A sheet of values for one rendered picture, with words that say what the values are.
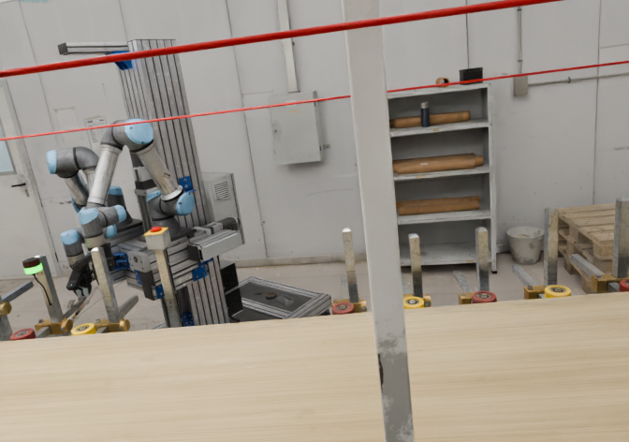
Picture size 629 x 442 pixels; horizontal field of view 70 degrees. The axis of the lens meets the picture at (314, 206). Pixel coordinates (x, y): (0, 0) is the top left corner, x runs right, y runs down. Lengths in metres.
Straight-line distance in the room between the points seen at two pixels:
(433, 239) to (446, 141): 0.91
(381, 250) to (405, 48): 3.51
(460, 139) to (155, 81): 2.62
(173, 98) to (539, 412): 2.23
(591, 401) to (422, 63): 3.26
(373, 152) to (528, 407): 0.81
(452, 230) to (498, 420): 3.27
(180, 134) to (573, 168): 3.27
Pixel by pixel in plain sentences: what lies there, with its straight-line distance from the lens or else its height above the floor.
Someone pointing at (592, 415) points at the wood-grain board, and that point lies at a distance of 1.29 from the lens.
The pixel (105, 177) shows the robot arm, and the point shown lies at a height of 1.41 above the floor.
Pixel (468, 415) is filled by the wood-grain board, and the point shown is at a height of 0.90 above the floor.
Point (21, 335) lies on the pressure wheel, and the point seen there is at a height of 0.91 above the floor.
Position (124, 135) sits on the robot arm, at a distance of 2.18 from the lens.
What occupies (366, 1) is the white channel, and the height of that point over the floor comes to 1.79.
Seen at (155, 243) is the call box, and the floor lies 1.18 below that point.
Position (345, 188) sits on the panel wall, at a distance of 4.26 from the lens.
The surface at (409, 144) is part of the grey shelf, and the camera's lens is 4.16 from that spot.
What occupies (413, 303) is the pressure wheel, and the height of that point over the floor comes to 0.90.
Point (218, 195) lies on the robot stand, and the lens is 2.80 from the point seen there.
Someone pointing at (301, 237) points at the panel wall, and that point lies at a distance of 4.46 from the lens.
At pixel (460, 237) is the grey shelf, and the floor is 0.18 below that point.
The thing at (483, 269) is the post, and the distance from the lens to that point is 1.84.
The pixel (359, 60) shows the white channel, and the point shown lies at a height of 1.71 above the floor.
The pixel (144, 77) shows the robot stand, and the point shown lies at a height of 1.84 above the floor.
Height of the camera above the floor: 1.69
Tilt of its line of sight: 15 degrees down
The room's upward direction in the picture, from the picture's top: 7 degrees counter-clockwise
